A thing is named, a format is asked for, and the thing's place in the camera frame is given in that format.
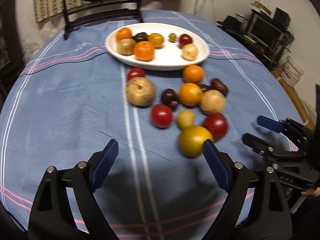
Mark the person right hand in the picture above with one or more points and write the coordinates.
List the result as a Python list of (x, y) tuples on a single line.
[(314, 192)]

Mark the small pale yellow fruit plate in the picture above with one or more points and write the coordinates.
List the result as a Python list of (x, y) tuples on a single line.
[(189, 52)]

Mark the white oval plate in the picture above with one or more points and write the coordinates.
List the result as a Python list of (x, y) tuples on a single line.
[(169, 57)]

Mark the large tan pear fruit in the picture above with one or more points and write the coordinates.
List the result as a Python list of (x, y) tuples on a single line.
[(140, 91)]

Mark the orange mandarin plate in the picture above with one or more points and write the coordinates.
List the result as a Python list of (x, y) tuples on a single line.
[(144, 51), (123, 33)]

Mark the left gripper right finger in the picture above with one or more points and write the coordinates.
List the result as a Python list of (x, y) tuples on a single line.
[(255, 206)]

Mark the orange mandarin plate front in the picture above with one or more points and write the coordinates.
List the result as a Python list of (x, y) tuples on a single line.
[(144, 51)]

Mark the black media shelf with monitor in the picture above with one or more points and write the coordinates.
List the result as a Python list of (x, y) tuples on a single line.
[(267, 38)]

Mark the dark purple fruit plate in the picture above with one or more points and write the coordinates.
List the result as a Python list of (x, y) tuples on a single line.
[(139, 37)]

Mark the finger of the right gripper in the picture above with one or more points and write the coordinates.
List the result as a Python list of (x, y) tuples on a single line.
[(270, 152), (300, 135)]

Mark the red tomato near plate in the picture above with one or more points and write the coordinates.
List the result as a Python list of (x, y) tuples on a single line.
[(135, 72)]

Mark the yellow orange tomato plate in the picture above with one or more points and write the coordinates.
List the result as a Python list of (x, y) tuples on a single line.
[(156, 40)]

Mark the black framed goldfish screen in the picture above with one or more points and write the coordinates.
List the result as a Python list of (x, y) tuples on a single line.
[(104, 15)]

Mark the yellow green tomato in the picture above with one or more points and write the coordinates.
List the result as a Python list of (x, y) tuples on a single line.
[(191, 140)]

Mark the orange fruit table centre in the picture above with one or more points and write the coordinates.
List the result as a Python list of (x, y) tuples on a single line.
[(190, 94)]

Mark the dark plum behind orange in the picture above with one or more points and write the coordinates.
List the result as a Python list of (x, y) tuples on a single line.
[(204, 87)]

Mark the dark red plum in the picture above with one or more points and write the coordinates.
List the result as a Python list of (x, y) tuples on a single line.
[(217, 125)]

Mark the dark purple plum centre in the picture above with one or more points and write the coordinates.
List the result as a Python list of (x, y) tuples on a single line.
[(169, 98)]

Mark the red plum plate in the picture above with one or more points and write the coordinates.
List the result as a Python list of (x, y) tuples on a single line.
[(184, 39)]

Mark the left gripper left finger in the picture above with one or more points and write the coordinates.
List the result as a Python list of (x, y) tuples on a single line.
[(51, 215)]

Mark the red tomato table lower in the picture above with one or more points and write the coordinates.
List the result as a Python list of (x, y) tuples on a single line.
[(161, 115)]

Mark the orange mandarin plate rear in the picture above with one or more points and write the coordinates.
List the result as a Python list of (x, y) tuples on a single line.
[(123, 33)]

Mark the small olive green fruit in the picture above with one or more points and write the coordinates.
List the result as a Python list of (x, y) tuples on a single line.
[(172, 37)]

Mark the orange mandarin table upper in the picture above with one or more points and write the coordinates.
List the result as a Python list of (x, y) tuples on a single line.
[(193, 74)]

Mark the tan potato-like fruit plate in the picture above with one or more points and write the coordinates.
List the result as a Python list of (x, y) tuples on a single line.
[(126, 46)]

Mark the small yellow fruit table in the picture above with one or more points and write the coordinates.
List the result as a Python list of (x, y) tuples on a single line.
[(185, 118)]

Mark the pale tan round fruit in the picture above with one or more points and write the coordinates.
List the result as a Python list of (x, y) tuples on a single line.
[(212, 101)]

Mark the white plastic bucket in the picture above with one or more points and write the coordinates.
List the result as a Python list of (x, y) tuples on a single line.
[(291, 72)]

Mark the dark maroon fruit right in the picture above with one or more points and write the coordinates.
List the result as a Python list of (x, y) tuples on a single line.
[(217, 84)]

